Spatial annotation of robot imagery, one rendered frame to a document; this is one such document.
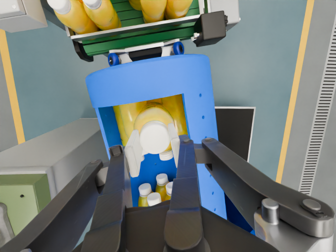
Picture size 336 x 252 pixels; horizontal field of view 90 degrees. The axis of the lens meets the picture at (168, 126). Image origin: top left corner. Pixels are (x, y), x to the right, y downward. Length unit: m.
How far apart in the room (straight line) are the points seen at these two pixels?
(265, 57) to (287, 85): 0.34
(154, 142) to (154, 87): 0.11
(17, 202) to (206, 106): 0.59
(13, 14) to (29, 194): 0.46
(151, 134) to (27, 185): 0.48
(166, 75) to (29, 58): 1.61
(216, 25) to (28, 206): 0.75
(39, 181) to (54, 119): 1.17
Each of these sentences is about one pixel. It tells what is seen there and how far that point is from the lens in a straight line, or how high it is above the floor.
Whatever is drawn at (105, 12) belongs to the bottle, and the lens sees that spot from 0.51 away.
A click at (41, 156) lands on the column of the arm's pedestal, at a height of 0.85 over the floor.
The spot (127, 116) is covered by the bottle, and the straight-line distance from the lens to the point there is 0.40.
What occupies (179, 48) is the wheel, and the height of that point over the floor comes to 0.98.
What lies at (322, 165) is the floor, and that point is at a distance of 2.47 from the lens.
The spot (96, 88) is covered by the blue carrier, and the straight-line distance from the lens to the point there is 0.34.
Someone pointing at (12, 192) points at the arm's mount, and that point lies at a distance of 0.67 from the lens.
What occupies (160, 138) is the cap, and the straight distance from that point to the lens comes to 0.21.
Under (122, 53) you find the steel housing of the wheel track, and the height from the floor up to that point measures 0.94.
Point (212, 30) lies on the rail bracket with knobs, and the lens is 0.57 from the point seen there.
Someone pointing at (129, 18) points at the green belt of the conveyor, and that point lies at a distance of 0.66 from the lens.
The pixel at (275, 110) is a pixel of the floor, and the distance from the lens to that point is 1.91.
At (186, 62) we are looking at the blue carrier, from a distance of 0.31.
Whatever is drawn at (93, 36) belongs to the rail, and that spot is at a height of 0.97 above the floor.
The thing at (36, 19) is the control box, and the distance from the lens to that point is 0.57.
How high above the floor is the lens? 1.52
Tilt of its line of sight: 76 degrees down
